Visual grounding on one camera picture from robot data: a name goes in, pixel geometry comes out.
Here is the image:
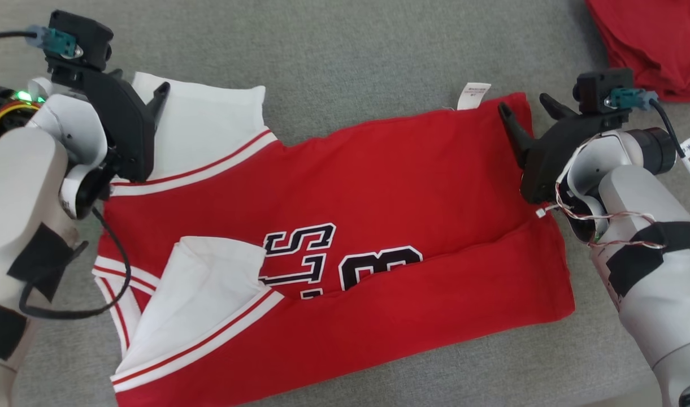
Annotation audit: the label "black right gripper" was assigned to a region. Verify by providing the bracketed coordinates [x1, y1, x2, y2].
[497, 93, 633, 204]

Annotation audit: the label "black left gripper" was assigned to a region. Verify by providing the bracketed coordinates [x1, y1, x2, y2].
[51, 68, 171, 183]

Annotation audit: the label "red shorts with white stripe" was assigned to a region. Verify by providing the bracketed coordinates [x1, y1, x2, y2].
[585, 0, 690, 103]

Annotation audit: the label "red white basketball jersey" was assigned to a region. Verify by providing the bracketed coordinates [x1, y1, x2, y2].
[92, 72, 576, 407]

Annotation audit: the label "grey fabric sofa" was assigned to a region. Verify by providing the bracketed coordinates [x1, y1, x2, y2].
[0, 0, 690, 407]

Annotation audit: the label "thin red white wires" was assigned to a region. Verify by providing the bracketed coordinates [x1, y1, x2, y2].
[536, 144, 665, 249]

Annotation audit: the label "right camera cable teal plug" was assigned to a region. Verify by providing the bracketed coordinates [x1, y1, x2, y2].
[605, 88, 690, 196]

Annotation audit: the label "camera cable teal plug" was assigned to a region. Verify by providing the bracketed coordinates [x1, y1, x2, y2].
[0, 25, 84, 60]
[605, 88, 690, 196]

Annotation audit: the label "left camera cable teal plug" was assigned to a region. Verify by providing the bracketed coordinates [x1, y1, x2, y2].
[0, 25, 84, 60]

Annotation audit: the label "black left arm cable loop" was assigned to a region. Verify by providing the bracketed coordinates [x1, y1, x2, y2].
[19, 206, 132, 321]

